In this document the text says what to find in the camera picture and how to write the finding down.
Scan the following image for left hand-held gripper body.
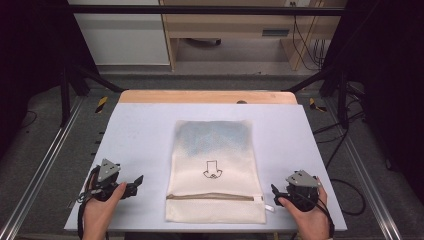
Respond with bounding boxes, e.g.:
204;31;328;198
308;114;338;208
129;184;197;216
88;158;122;202

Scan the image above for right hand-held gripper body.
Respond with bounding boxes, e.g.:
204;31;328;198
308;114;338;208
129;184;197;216
285;169;322;213

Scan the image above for cream mesh laundry bag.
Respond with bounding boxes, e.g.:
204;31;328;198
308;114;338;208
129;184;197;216
164;119;275;225

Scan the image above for person's right hand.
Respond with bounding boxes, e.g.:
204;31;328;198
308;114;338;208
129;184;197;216
278;178;333;231

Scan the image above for person's left hand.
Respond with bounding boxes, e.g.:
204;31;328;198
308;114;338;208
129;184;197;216
82;181;128;231

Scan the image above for white table mat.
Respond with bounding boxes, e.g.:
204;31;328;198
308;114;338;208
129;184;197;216
63;102;348;233

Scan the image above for wooden table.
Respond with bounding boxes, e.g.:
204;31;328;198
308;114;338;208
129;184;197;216
118;89;299;105

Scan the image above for black curtain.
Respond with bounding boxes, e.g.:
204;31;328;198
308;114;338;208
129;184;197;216
0;0;99;159
322;0;424;201

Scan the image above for white cabinet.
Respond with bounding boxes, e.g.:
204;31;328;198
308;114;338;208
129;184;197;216
67;0;171;67

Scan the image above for light wooden desk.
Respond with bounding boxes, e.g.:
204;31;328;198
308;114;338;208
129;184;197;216
159;0;348;72

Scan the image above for grey cable plug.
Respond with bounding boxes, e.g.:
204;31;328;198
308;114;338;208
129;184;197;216
78;189;102;203

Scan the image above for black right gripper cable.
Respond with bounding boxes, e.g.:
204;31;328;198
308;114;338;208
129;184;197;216
293;190;336;239

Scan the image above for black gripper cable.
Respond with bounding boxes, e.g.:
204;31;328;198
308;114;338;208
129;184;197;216
293;190;336;239
77;165;101;240

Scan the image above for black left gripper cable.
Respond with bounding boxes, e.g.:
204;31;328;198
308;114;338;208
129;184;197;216
77;165;101;240

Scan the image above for black looped floor cable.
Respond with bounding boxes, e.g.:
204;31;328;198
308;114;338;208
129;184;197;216
324;128;367;217

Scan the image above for aluminium floor rail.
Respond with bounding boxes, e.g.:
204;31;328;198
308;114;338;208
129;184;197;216
324;98;403;240
0;96;85;240

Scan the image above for yellow-handled tool left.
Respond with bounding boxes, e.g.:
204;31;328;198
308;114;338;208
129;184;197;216
95;95;109;114

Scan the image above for yellow-handled tool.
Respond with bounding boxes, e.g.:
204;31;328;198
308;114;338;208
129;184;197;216
308;97;328;113
95;95;109;114

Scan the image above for black straight floor cable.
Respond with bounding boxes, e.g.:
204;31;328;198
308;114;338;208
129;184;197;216
313;109;366;144

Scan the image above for black frame stand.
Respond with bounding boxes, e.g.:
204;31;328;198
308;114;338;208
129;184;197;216
285;64;351;130
59;64;125;128

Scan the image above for yellow-handled tool right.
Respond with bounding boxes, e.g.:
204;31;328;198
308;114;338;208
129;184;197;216
308;97;328;113

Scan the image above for thin black floor cable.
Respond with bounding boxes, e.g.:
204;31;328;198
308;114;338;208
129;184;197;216
19;109;38;129

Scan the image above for black hanging wall cables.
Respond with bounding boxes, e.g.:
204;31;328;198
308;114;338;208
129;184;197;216
290;1;327;72

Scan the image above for black horizontal frame bar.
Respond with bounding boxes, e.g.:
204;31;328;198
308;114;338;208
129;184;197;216
66;4;348;16

